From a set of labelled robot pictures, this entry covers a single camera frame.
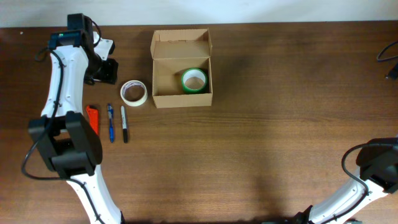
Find black sharpie marker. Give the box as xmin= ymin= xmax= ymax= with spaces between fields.
xmin=121 ymin=106 xmax=128 ymax=143

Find blue pen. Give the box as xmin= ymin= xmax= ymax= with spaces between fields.
xmin=107 ymin=103 xmax=114 ymax=143

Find brown cardboard box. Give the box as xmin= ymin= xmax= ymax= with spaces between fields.
xmin=150 ymin=29 xmax=213 ymax=108

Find black cable at edge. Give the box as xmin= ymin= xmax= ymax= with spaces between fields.
xmin=376 ymin=40 xmax=398 ymax=80

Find orange utility knife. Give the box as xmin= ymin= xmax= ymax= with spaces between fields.
xmin=86 ymin=105 xmax=99 ymax=135

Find green tape roll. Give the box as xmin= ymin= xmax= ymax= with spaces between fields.
xmin=181 ymin=68 xmax=208 ymax=94

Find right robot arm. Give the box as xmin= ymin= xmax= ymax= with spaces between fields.
xmin=291 ymin=137 xmax=397 ymax=224

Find white masking tape roll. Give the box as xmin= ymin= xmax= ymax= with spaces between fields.
xmin=120 ymin=80 xmax=148 ymax=107

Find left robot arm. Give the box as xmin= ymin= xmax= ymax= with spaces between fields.
xmin=25 ymin=13 xmax=125 ymax=223

